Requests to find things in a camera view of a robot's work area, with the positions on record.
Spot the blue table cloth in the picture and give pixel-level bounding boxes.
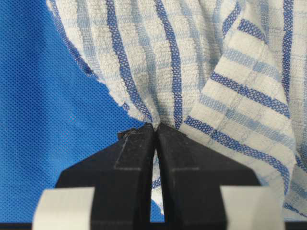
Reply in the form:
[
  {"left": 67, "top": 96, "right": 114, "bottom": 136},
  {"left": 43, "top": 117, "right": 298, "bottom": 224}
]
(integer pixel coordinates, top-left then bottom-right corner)
[{"left": 0, "top": 0, "right": 166, "bottom": 223}]

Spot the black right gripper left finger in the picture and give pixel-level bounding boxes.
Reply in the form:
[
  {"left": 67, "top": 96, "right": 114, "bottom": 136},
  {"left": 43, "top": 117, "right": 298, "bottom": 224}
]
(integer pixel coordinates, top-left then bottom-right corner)
[{"left": 31, "top": 123, "right": 154, "bottom": 230}]

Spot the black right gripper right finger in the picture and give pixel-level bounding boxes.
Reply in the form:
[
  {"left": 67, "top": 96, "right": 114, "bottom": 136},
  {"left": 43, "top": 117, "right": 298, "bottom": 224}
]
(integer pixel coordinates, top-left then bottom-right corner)
[{"left": 156, "top": 123, "right": 286, "bottom": 230}]

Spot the white blue striped towel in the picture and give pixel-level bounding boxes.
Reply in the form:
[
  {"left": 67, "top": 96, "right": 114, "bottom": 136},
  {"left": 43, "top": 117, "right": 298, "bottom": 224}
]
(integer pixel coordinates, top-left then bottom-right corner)
[{"left": 47, "top": 0, "right": 307, "bottom": 221}]

